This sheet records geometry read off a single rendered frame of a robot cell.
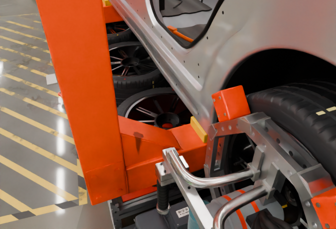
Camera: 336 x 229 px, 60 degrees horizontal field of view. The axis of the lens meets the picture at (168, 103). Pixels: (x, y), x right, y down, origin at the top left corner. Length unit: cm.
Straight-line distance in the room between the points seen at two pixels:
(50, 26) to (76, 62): 12
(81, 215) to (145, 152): 86
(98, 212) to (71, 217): 16
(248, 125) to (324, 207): 25
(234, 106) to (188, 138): 51
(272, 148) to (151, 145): 59
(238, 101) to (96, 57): 43
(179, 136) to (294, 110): 69
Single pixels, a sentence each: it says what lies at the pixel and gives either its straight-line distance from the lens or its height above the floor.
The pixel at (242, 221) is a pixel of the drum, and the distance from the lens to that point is 83.
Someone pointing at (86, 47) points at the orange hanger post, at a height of 123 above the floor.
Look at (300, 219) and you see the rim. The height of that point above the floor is 87.
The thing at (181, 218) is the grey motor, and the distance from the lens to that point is 137.
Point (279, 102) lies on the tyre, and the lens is 79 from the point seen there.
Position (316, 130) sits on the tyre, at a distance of 73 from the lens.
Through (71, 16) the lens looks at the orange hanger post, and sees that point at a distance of 83.
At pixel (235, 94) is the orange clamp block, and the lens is 87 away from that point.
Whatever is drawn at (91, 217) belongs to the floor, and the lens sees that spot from 193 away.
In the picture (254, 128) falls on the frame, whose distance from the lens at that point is 75.
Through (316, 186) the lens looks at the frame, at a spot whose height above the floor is 111.
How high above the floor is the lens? 160
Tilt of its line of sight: 37 degrees down
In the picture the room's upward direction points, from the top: straight up
